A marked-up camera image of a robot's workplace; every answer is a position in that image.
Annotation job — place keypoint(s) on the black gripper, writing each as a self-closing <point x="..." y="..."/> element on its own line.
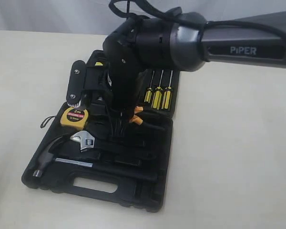
<point x="126" y="85"/>

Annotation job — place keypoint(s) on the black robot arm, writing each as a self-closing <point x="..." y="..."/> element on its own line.
<point x="184" y="42"/>

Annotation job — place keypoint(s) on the left yellow black screwdriver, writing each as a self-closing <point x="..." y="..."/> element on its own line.
<point x="149" y="90"/>

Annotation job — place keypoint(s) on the right yellow black screwdriver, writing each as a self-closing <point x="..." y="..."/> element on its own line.
<point x="167" y="94"/>

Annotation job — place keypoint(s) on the yellow tape measure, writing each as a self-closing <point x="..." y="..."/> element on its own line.
<point x="70" y="117"/>

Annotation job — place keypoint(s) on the black plastic tool case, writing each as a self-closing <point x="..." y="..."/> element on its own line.
<point x="109" y="140"/>

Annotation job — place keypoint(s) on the chrome adjustable wrench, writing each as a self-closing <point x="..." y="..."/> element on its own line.
<point x="88" y="141"/>

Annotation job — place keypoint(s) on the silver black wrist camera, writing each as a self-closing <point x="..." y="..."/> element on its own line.
<point x="86" y="79"/>

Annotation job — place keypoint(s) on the yellow black screwdriver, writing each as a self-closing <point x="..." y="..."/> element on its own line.
<point x="157" y="94"/>
<point x="149" y="90"/>
<point x="167" y="94"/>

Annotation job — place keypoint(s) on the middle yellow black screwdriver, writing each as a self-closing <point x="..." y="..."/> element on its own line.
<point x="157" y="94"/>

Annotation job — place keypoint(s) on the claw hammer black handle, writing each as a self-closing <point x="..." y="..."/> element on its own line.
<point x="47" y="157"/>

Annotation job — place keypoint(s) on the orange black combination pliers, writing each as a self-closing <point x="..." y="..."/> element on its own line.
<point x="139" y="121"/>

